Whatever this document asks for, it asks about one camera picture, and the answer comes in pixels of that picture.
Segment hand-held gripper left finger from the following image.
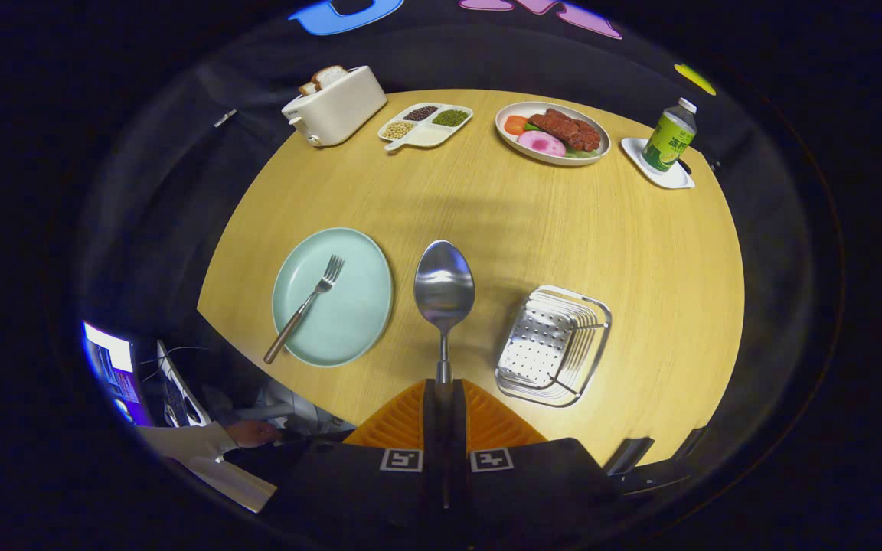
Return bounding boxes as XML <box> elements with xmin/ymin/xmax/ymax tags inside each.
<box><xmin>257</xmin><ymin>379</ymin><xmax>446</xmax><ymax>538</ymax></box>

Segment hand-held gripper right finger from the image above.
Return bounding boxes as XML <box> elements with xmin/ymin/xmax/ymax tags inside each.
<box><xmin>449</xmin><ymin>379</ymin><xmax>619</xmax><ymax>540</ymax></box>

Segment metal spoon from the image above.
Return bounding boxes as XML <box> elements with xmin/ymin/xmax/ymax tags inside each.
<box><xmin>413</xmin><ymin>240</ymin><xmax>476</xmax><ymax>385</ymax></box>

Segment metal fork with brown handle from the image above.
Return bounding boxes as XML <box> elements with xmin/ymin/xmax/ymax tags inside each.
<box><xmin>263</xmin><ymin>255</ymin><xmax>345</xmax><ymax>365</ymax></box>

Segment perforated metal basket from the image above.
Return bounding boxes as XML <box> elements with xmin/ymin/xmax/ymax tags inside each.
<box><xmin>495</xmin><ymin>285</ymin><xmax>613</xmax><ymax>408</ymax></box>

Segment light green round plate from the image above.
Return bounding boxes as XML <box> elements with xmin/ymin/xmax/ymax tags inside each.
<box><xmin>272</xmin><ymin>227</ymin><xmax>394</xmax><ymax>368</ymax></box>

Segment person's white sleeve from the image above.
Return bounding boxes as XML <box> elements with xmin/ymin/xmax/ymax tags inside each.
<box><xmin>139</xmin><ymin>421</ymin><xmax>277</xmax><ymax>514</ymax></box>

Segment laptop computer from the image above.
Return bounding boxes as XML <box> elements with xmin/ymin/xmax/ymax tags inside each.
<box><xmin>156</xmin><ymin>341</ymin><xmax>211</xmax><ymax>428</ymax></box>

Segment lit computer monitor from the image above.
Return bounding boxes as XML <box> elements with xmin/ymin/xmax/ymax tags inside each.
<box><xmin>83</xmin><ymin>321</ymin><xmax>152</xmax><ymax>427</ymax></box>

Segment white square coaster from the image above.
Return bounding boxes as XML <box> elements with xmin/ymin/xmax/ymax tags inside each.
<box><xmin>621</xmin><ymin>137</ymin><xmax>696</xmax><ymax>190</ymax></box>

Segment pink ham slice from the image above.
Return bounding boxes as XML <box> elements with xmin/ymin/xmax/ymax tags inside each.
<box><xmin>518</xmin><ymin>130</ymin><xmax>567</xmax><ymax>158</ymax></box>

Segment white oval food plate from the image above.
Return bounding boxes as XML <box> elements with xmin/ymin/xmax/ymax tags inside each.
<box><xmin>495</xmin><ymin>102</ymin><xmax>612</xmax><ymax>167</ymax></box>

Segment black backdrop cloth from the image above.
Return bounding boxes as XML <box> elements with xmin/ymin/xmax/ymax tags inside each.
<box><xmin>73</xmin><ymin>0</ymin><xmax>844</xmax><ymax>475</ymax></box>

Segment white divided dish with beans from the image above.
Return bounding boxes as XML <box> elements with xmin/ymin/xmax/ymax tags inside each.
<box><xmin>377</xmin><ymin>103</ymin><xmax>474</xmax><ymax>152</ymax></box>

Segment red-brown meat pieces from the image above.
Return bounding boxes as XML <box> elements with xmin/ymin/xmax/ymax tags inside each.
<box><xmin>527</xmin><ymin>108</ymin><xmax>602</xmax><ymax>152</ymax></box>

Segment green drink bottle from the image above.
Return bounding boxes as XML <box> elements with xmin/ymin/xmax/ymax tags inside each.
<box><xmin>641</xmin><ymin>97</ymin><xmax>698</xmax><ymax>172</ymax></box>

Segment white toaster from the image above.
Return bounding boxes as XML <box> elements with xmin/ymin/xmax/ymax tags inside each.
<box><xmin>282</xmin><ymin>65</ymin><xmax>388</xmax><ymax>148</ymax></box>

